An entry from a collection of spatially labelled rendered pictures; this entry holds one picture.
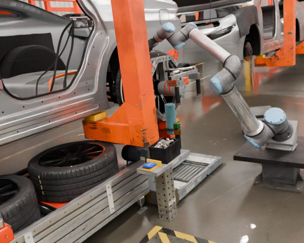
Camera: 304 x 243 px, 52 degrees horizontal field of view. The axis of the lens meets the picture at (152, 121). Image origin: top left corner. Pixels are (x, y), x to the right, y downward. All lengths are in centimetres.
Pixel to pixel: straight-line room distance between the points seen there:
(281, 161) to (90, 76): 160
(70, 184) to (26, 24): 263
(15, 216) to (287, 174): 199
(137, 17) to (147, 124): 74
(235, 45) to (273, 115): 288
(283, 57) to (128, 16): 427
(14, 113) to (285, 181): 209
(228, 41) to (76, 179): 367
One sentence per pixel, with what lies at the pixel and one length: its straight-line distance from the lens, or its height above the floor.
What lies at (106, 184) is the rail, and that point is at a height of 39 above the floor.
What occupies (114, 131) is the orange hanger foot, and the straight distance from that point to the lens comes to 246.
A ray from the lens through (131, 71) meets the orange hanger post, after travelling 220.
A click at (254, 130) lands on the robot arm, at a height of 53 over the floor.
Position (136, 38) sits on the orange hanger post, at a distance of 218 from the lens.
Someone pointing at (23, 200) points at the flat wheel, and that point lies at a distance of 196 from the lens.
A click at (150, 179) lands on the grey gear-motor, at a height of 12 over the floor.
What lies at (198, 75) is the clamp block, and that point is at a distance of 274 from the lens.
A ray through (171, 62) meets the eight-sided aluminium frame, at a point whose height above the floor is 105.
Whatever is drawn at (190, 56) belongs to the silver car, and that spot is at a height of 91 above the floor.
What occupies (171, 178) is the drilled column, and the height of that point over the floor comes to 31.
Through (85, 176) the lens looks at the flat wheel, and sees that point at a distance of 220.
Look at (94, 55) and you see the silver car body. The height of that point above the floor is 120.
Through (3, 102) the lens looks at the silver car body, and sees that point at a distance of 218.
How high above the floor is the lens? 130
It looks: 15 degrees down
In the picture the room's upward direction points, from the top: 7 degrees counter-clockwise
